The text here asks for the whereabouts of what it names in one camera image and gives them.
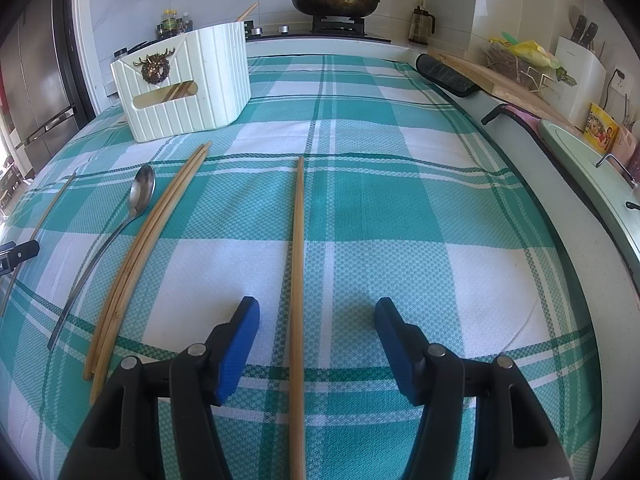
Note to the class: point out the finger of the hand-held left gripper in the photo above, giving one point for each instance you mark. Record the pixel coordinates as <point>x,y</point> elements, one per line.
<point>20,255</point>

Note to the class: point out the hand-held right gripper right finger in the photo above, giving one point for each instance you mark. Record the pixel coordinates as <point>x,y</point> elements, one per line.
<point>395,345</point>

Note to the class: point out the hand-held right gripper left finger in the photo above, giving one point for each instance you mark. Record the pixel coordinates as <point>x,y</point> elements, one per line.
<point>240,345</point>

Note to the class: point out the bamboo chopstick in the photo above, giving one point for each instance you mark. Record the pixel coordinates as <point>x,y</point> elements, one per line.
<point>50,210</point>
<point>133,260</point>
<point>175,91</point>
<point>247,12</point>
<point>298,260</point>
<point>146,260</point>
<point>140,260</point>

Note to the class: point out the steel spoon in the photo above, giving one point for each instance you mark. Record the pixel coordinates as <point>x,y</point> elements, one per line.
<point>142,187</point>

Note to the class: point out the cream ribbed utensil holder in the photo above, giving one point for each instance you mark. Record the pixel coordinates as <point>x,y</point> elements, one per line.
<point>210,85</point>

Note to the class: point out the grey steel refrigerator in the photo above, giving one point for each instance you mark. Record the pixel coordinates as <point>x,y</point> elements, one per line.
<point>40,85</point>

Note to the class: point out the white label spice jar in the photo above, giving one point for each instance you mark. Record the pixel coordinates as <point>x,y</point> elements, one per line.
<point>120,53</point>

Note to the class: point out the pale green appliance lid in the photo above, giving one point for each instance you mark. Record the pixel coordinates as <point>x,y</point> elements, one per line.
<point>590,180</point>

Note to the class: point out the pink pot mat black trim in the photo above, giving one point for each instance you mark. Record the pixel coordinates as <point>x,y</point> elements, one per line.
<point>520,117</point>

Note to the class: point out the black cushion pad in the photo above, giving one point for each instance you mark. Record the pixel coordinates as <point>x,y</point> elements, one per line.
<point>445,75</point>

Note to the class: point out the yellow capped oil bottle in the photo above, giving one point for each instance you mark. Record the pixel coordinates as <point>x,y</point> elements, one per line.
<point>169,24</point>

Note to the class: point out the wooden cutting board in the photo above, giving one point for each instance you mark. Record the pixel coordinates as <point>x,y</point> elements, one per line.
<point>500,87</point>

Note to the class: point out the dark sauce bottle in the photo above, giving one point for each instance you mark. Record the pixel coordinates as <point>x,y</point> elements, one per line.
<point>185,22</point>

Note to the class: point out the yellow printed packet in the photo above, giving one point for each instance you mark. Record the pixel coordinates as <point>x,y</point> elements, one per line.
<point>600,127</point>

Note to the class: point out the pink cup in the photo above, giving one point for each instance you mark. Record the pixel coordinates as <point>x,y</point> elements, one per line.
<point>627,145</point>

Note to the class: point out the yellow green plastic bag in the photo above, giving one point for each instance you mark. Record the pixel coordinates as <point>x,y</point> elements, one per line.
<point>530,52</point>

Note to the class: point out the white knife block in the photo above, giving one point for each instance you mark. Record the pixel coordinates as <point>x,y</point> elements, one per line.
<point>580,80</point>

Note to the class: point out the black glass gas stove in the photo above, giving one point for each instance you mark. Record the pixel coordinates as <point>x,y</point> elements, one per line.
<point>335,25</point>

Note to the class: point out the grey spatula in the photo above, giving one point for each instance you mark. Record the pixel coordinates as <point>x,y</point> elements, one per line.
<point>575,14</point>

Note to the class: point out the wall socket with plug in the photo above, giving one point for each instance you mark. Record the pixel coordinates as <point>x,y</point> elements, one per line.
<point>620,75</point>

